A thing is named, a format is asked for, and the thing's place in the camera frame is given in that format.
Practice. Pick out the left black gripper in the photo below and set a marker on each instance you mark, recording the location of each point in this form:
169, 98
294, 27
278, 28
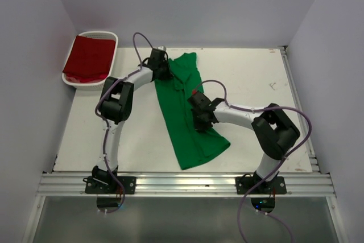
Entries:
164, 71

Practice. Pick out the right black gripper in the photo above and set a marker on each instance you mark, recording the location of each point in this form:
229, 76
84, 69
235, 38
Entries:
201, 120

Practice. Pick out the green t shirt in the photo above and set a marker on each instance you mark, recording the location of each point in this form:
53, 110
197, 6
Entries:
191, 148

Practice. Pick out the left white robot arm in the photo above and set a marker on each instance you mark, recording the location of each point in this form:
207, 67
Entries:
115, 106

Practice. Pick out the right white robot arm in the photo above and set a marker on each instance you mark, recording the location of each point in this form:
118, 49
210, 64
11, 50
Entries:
274, 130

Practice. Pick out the white plastic basket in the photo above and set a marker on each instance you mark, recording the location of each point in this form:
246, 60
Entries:
97, 35

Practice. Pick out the red t shirt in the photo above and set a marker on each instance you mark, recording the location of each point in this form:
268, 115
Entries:
90, 60

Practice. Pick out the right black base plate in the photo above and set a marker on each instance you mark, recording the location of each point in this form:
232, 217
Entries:
247, 184

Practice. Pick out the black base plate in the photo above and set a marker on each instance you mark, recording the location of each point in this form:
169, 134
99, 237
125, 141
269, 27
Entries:
126, 184
247, 184

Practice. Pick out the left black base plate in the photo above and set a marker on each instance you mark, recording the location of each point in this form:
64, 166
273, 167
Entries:
126, 184

